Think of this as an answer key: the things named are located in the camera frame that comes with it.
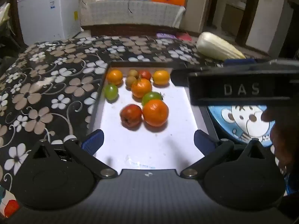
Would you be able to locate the small green tomato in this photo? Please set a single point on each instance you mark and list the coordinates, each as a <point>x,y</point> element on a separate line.
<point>111,91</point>

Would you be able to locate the large orange mandarin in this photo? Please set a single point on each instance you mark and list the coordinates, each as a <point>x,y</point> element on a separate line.
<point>155,113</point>

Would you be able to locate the purple plastic item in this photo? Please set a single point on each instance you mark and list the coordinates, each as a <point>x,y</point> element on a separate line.
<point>165,36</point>

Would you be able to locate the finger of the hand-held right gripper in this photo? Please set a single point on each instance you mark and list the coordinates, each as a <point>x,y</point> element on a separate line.
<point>240,61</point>

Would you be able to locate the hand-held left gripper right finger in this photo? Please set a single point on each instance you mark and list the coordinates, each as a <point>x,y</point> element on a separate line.
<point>203,141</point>

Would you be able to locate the pink cloth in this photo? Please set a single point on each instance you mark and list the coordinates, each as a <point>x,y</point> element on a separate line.
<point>184,36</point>

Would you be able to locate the blue cartoon plate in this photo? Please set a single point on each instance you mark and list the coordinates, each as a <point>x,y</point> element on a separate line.
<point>236,126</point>

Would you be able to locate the red white printed packet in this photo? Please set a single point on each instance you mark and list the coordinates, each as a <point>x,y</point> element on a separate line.
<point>9,205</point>

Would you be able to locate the small orange with stem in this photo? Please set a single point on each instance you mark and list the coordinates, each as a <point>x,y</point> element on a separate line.
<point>161,77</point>

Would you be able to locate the dark wooden cabinet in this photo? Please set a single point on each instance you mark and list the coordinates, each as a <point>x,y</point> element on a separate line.
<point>130,30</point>

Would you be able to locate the napa cabbage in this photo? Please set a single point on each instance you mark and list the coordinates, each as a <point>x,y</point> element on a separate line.
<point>215,46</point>

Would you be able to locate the small red tomato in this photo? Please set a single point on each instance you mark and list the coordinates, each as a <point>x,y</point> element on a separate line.
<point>146,74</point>

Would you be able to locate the green tomato with stem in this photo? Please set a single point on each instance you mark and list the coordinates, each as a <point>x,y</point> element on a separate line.
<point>149,96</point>

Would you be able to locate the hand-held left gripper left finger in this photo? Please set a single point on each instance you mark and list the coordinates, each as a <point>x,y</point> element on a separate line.
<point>93,140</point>

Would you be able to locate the black box with white inside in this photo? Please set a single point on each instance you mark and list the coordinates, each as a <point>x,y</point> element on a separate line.
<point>144,144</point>

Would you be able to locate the red apple front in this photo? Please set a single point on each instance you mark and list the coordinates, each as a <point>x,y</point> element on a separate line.
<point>130,116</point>

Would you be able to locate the person's right hand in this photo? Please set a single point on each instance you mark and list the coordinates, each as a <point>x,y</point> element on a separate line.
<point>286,140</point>

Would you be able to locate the white lace cloth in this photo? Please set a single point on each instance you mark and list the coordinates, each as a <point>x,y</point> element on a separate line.
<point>140,12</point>

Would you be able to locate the white chest freezer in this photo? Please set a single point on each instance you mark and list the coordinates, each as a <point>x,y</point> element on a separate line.
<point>42,16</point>

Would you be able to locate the small brown fruit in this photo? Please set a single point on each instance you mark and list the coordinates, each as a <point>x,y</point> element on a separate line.
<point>130,81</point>
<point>133,72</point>

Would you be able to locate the black floral tablecloth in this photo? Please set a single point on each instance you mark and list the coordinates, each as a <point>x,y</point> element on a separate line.
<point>46,86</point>

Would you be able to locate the wooden kitchen cabinet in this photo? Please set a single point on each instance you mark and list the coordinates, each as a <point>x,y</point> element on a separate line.
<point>232,19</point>

